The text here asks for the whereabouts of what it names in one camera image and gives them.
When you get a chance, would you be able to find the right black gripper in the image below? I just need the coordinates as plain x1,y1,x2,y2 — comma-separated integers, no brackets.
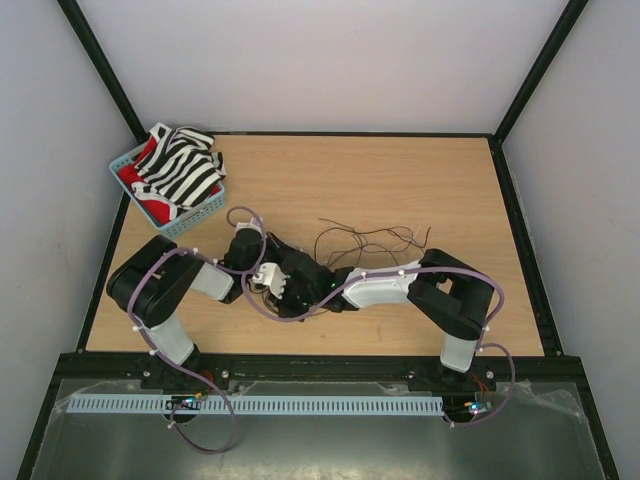
269,276,320,323

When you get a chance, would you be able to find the black wire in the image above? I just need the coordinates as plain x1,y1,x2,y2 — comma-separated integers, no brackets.
313,217,431,269

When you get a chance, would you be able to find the white thin wire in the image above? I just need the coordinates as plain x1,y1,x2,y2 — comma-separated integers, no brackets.
319,223,426,266

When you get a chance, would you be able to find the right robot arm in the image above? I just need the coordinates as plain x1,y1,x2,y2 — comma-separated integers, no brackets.
253,249,504,389

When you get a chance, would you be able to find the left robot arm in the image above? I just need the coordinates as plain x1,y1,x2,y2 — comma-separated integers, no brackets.
106,221,331,388

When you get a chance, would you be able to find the light blue plastic basket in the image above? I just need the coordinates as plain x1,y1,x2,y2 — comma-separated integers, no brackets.
109,146,226,239

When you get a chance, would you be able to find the red cloth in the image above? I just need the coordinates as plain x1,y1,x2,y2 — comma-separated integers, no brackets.
118,138,176,225

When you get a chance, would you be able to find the black white striped cloth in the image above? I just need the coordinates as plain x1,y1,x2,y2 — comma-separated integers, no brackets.
136,123,226,207

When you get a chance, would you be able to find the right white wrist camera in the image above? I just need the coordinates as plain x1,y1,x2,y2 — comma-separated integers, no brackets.
251,262,287,300

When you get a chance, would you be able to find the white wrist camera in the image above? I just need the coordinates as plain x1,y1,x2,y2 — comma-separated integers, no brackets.
251,262,287,300
235,217,264,237

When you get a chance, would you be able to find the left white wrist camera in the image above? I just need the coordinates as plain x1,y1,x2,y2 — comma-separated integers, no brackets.
235,217,264,237

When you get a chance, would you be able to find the light blue slotted cable duct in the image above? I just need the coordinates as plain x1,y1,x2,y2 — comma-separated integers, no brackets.
66,394,443,416

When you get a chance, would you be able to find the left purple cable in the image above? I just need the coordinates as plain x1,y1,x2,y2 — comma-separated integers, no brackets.
124,205,266,454

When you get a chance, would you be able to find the purple cable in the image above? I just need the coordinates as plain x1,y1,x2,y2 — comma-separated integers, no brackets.
124,205,266,454
239,267,517,429

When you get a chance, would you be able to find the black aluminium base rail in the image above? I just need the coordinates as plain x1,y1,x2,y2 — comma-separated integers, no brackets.
54,352,585,394

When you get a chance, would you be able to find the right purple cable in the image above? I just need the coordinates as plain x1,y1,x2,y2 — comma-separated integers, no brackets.
239,267,517,429

